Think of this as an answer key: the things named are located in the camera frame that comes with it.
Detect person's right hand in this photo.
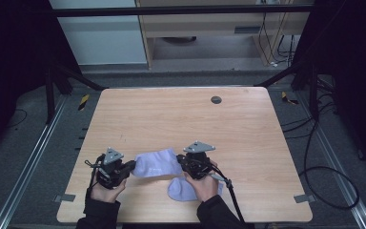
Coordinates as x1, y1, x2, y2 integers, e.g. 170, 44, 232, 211
184, 159, 225, 203

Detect left hand-held gripper black cable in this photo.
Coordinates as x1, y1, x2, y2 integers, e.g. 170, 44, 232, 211
84, 155, 105, 193

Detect right hand-held gripper black cable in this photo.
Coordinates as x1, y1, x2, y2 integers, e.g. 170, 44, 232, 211
208, 171, 249, 227

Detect yellow black striped tape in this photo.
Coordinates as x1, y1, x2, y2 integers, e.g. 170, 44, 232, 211
280, 91, 299, 106
77, 94, 91, 112

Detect hand-held gripper black cable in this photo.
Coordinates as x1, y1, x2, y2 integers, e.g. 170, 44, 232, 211
208, 171, 249, 227
84, 155, 105, 193

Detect light purple sock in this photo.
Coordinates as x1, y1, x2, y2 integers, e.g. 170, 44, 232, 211
167, 176, 224, 202
132, 147, 186, 178

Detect black looped floor cable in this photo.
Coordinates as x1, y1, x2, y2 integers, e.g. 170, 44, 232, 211
298, 120, 360, 211

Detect grey tape piece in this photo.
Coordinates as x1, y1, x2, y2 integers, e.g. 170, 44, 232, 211
53, 194, 77, 203
293, 194, 316, 204

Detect light wooden desk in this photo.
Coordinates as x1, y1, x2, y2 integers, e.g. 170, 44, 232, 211
134, 0, 315, 70

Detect thin black floor cable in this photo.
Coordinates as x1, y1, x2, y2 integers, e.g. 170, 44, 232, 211
4, 109, 29, 129

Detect black floor cables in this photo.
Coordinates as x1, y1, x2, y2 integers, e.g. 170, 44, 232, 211
280, 75, 339, 140

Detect person's left hand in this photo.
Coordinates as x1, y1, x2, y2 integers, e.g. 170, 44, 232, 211
90, 177, 128, 204

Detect white cabinet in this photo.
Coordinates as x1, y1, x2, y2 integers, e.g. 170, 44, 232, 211
49, 0, 149, 66

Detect black metal stand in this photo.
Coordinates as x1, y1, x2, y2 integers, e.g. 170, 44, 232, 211
254, 60, 320, 122
44, 58, 108, 125

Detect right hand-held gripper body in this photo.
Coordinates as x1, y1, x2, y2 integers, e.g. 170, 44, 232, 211
183, 140, 216, 181

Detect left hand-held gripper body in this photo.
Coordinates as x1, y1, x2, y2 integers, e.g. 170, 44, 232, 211
94, 146, 129, 191

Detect bundle of hanging cables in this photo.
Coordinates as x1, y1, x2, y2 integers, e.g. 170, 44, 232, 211
257, 12, 297, 68

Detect aluminium floor rail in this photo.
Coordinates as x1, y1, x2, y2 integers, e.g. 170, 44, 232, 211
0, 94, 69, 229
295, 90, 366, 229

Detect black horizontal frame bar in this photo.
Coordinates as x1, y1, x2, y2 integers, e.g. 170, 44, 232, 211
49, 4, 315, 18

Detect dark curtain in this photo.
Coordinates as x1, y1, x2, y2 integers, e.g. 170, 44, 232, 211
294, 0, 366, 176
0, 0, 84, 160

